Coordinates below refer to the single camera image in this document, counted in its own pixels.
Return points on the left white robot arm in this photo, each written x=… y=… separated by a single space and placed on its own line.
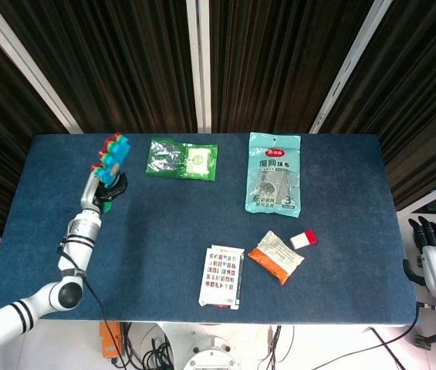
x=75 y=246

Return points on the green plastic package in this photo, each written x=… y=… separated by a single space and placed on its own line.
x=194 y=160

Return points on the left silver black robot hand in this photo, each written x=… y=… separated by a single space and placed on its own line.
x=88 y=194

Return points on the orange control box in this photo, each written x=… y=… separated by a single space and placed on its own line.
x=109 y=339

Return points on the white picture card box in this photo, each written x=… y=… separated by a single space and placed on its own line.
x=221 y=277

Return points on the blue felt table cover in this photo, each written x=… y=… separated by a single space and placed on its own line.
x=163 y=223

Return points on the white frame post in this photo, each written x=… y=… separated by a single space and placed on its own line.
x=350 y=65
x=199 y=65
x=28 y=65

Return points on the dark brown curtain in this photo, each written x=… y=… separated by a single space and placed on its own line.
x=125 y=58

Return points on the teal cleaning cloth package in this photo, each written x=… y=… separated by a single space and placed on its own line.
x=275 y=173

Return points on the orange white snack packet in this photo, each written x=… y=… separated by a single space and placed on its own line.
x=275 y=258

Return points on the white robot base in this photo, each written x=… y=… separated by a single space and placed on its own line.
x=213 y=347

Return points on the small white red box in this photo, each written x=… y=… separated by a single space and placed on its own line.
x=302 y=239

